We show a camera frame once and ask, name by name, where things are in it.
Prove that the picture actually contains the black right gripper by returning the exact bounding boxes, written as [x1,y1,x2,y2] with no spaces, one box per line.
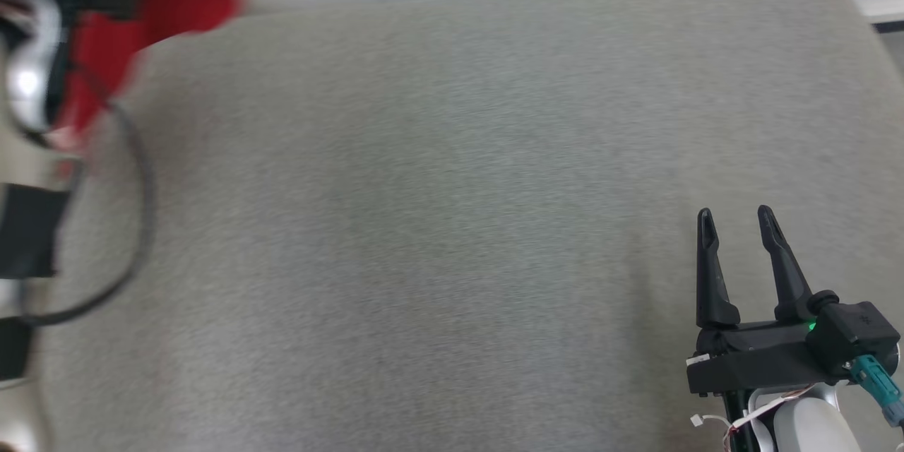
[686,204,848,397]

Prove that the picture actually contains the teal right camera cable plug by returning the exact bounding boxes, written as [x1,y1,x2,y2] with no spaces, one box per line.
[847,355,904,429]

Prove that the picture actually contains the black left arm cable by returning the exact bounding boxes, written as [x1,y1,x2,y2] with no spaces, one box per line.
[20,100,157,327]

